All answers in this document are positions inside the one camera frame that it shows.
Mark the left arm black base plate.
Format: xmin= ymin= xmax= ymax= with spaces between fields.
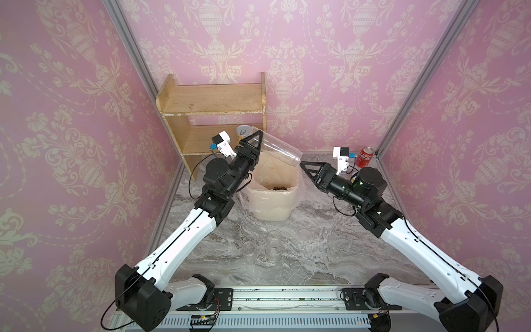
xmin=177 ymin=288 xmax=234 ymax=311

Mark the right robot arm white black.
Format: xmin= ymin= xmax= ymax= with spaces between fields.
xmin=300 ymin=161 xmax=503 ymax=331

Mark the small circuit board with wires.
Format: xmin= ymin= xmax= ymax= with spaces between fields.
xmin=189 ymin=313 xmax=219 ymax=332

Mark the clear lid of jar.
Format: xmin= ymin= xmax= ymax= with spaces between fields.
xmin=297 ymin=229 xmax=312 ymax=242

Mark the wooden two-tier shelf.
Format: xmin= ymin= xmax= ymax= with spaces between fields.
xmin=156 ymin=72 xmax=268 ymax=172

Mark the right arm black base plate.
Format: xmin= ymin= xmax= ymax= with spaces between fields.
xmin=340 ymin=287 xmax=402 ymax=311

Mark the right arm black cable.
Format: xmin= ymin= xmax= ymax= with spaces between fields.
xmin=331 ymin=196 xmax=501 ymax=332

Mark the red cola can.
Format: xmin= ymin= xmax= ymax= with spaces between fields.
xmin=356 ymin=147 xmax=374 ymax=169

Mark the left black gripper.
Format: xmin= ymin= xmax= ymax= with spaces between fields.
xmin=225 ymin=131 xmax=263 ymax=199

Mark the aluminium mounting rail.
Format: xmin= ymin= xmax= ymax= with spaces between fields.
xmin=155 ymin=285 xmax=445 ymax=331

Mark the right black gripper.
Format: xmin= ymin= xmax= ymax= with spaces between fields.
xmin=305 ymin=162 xmax=370 ymax=214

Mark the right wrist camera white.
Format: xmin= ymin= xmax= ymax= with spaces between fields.
xmin=333 ymin=147 xmax=356 ymax=175

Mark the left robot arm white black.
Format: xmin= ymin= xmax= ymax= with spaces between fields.
xmin=113 ymin=130 xmax=264 ymax=331

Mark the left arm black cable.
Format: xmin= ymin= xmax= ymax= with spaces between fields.
xmin=100 ymin=152 xmax=254 ymax=331

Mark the cream trash bin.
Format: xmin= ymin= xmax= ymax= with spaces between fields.
xmin=244 ymin=151 xmax=303 ymax=222

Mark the yellow white can on shelf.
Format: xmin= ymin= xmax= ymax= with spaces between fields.
xmin=236 ymin=124 xmax=252 ymax=141

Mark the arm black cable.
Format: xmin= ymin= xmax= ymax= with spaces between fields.
xmin=100 ymin=152 xmax=254 ymax=331
xmin=331 ymin=196 xmax=501 ymax=332

